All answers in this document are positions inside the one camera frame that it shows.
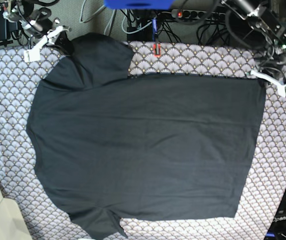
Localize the black power adapter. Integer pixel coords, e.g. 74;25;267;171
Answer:
0;10;18;41

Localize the black power strip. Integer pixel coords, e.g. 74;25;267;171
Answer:
170;7;226;21

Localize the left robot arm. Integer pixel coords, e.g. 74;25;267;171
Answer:
221;0;286;97

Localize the blue box at top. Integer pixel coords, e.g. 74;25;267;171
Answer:
104;0;174;10

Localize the blue clamp handle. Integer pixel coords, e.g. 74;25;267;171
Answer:
152;18;158;42

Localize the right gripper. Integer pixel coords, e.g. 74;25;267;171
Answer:
17;7;73;62

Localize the fan-patterned table cloth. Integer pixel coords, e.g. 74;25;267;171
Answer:
0;41;286;240

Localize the dark grey T-shirt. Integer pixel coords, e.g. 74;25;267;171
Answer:
26;33;266;240

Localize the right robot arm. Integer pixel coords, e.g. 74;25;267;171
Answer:
2;0;74;63

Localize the red clamp on table edge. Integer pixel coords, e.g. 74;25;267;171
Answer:
153;43;161;58

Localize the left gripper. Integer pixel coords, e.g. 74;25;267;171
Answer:
249;27;286;97

